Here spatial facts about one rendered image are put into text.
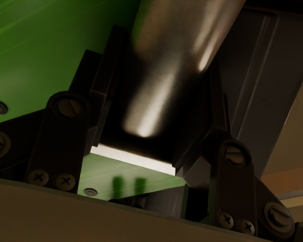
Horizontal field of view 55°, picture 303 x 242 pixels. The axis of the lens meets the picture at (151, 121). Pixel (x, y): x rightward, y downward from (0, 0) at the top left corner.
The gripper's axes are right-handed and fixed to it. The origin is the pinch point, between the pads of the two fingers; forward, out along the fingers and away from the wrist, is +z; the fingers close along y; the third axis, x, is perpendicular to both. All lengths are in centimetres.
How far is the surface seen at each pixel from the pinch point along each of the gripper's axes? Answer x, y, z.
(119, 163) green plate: -8.1, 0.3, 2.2
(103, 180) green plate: -10.5, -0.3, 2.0
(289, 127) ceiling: -335, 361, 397
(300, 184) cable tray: -180, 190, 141
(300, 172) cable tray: -181, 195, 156
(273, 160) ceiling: -343, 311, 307
